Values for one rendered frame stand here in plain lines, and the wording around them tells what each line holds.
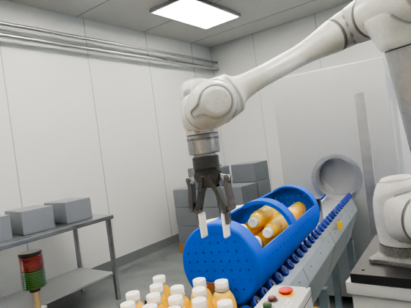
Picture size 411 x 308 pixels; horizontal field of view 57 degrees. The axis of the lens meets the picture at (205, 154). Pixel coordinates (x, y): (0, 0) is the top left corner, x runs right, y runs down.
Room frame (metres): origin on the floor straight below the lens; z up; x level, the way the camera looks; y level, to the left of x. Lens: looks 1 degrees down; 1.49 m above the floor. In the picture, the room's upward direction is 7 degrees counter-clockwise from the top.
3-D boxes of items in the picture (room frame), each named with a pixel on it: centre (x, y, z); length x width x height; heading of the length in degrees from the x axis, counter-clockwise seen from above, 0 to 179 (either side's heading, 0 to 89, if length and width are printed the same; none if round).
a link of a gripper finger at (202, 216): (1.08, 0.03, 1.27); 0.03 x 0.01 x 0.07; 151
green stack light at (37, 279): (1.06, 0.52, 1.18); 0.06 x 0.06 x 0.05
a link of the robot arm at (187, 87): (1.05, 0.00, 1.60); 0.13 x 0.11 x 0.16; 10
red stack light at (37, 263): (1.06, 0.52, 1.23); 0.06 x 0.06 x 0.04
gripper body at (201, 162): (1.06, 0.00, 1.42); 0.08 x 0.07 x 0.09; 61
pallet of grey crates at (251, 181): (5.48, -0.16, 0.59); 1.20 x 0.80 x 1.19; 53
